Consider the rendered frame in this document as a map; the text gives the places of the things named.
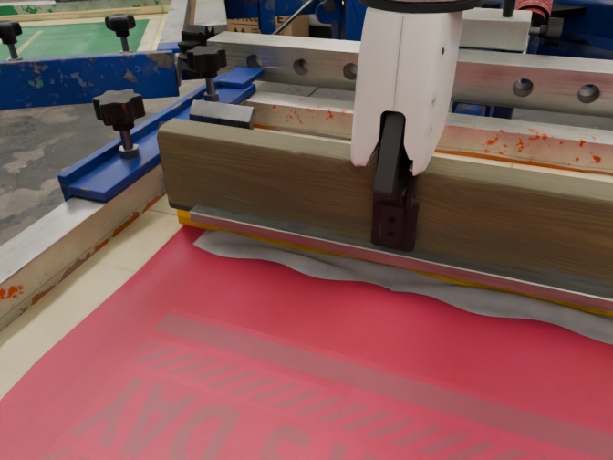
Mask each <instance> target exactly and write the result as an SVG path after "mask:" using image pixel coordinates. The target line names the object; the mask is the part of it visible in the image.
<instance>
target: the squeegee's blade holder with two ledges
mask: <svg viewBox="0 0 613 460"><path fill-rule="evenodd" d="M190 217H191V221H193V222H195V223H199V224H204V225H211V226H216V227H220V228H224V229H229V230H233V231H237V232H242V233H246V234H250V235H258V236H262V237H267V238H271V239H275V240H280V241H284V242H288V243H292V244H297V245H301V246H309V247H314V248H317V249H322V250H327V251H330V252H335V253H340V254H343V255H348V256H355V257H360V258H365V259H368V260H373V261H378V262H381V263H386V264H391V265H394V266H399V267H406V268H411V269H415V270H420V271H424V272H428V273H433V274H437V275H441V276H446V277H453V278H458V279H462V280H466V281H471V282H475V283H479V284H484V285H488V286H492V287H497V288H504V289H509V290H513V291H517V292H522V293H526V294H530V295H535V296H539V297H543V298H551V299H555V300H560V301H564V302H568V303H573V304H577V305H581V306H586V307H590V308H598V309H602V310H606V311H611V312H613V288H610V287H601V286H598V285H593V284H588V283H584V282H579V281H575V280H570V279H565V278H561V277H552V276H548V275H543V274H538V273H534V272H529V271H524V270H521V269H516V268H511V267H503V266H498V265H494V264H489V263H484V262H480V261H475V260H471V259H466V258H461V257H457V256H448V255H444V254H440V253H435V252H431V251H426V250H421V249H417V248H413V250H412V251H411V252H404V251H400V250H395V249H390V248H386V247H381V246H374V245H373V244H372V243H371V239H367V238H363V237H358V236H353V235H345V234H341V233H336V232H331V231H327V230H322V229H317V228H313V227H308V226H303V225H295V224H290V223H286V222H282V221H277V220H273V219H268V218H263V217H259V216H254V215H249V214H241V213H237V212H232V211H227V210H223V209H218V208H213V207H209V206H205V205H200V204H197V205H195V206H194V207H193V209H192V210H191V211H190Z"/></svg>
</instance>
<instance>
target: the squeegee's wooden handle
mask: <svg viewBox="0 0 613 460"><path fill-rule="evenodd" d="M157 142H158V146H159V151H160V156H161V166H162V170H163V176H164V181H165V186H166V191H167V195H168V201H169V206H170V207H171V208H174V209H179V210H183V211H187V212H190V211H191V210H192V209H193V207H194V206H195V205H197V204H200V205H205V206H209V207H213V208H218V209H223V210H227V211H232V212H237V213H241V214H249V215H254V216H259V217H263V218H268V219H273V220H277V221H282V222H286V223H290V224H295V225H303V226H308V227H313V228H317V229H322V230H327V231H331V232H336V233H341V234H345V235H353V236H358V237H363V238H367V239H371V227H372V211H373V197H374V196H373V194H372V192H373V185H374V181H375V175H376V165H377V155H378V148H377V150H376V151H375V152H374V154H373V155H372V157H371V158H370V160H369V162H368V163H367V165H366V166H360V167H356V166H355V165H354V164H353V163H352V161H351V159H350V153H351V144H348V143H342V142H335V141H323V140H318V139H311V138H305V137H298V136H292V135H286V134H280V133H273V132H267V131H255V130H249V129H243V128H236V127H230V126H223V125H218V124H211V123H205V122H199V121H192V120H181V119H174V118H172V119H171V120H169V121H167V122H166V123H164V124H163V125H161V126H160V128H159V130H158V133H157ZM415 203H416V204H419V212H418V220H417V227H416V235H415V244H414V247H413V248H417V249H421V250H426V251H431V252H435V253H440V254H444V255H448V256H457V257H461V258H466V259H471V260H475V261H480V262H484V263H489V264H494V265H498V266H503V267H511V268H516V269H521V270H524V271H529V272H534V273H538V274H543V275H548V276H552V277H561V278H565V279H570V280H575V281H579V282H584V283H588V284H593V285H598V286H601V287H606V288H613V183H610V182H603V181H597V180H591V179H585V178H578V177H572V176H565V175H559V174H553V173H547V172H535V171H528V170H523V169H516V168H510V167H503V166H497V165H491V164H485V163H478V162H467V161H460V160H454V159H448V158H442V157H435V156H432V157H431V159H430V161H429V163H428V165H427V167H426V169H425V171H423V172H421V173H420V174H419V177H418V183H417V191H416V198H415Z"/></svg>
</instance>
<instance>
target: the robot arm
mask: <svg viewBox="0 0 613 460"><path fill-rule="evenodd" d="M358 2H359V3H361V4H362V5H364V6H367V7H368V8H367V10H366V14H365V19H364V25H363V30H362V36H361V42H360V49H359V56H358V72H357V81H356V92H355V103H354V115H353V126H352V139H351V153H350V159H351V161H352V163H353V164H354V165H355V166H356V167H360V166H366V165H367V163H368V162H369V160H370V158H371V157H372V155H373V154H374V152H375V151H376V150H377V148H378V155H377V165H376V175H375V181H374V185H373V192H372V194H373V196H374V197H373V211H372V227H371V243H372V244H373V245H374V246H381V247H386V248H390V249H395V250H400V251H404V252H411V251H412V250H413V247H414V244H415V235H416V227H417V220H418V212H419V204H416V203H415V198H416V191H417V183H418V177H419V174H420V173H422V172H423V171H425V169H426V167H427V165H428V163H429V161H430V159H431V157H432V155H433V153H434V151H435V148H436V146H437V144H438V142H439V139H440V137H441V136H442V132H443V129H444V126H445V122H446V119H447V114H448V110H449V106H450V101H451V96H452V86H453V81H454V75H455V69H456V62H457V56H458V49H459V42H460V35H461V28H462V14H463V11H465V10H470V9H474V8H475V7H480V6H481V5H483V4H484V2H485V0H358ZM401 157H404V158H409V160H412V162H405V161H401ZM399 174H402V175H408V182H407V187H406V186H405V183H404V182H399V181H398V175H399Z"/></svg>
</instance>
